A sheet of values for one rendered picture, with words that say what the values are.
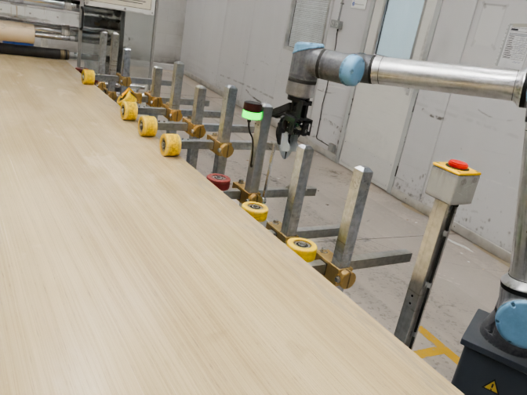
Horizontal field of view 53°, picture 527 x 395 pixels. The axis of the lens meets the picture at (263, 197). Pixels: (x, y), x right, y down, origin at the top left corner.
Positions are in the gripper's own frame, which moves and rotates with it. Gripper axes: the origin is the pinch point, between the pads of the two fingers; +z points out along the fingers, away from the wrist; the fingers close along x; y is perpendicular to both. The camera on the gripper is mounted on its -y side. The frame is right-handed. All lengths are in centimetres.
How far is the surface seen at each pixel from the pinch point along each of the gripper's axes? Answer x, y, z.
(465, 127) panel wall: 266, -132, 18
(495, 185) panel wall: 263, -88, 51
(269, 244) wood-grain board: -27.2, 39.5, 11.2
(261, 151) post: -7.6, -2.0, -0.2
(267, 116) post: -7.6, -2.1, -12.1
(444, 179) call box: -11, 73, -18
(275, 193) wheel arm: 4.1, -6.3, 16.5
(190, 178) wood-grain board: -28.6, -8.9, 11.3
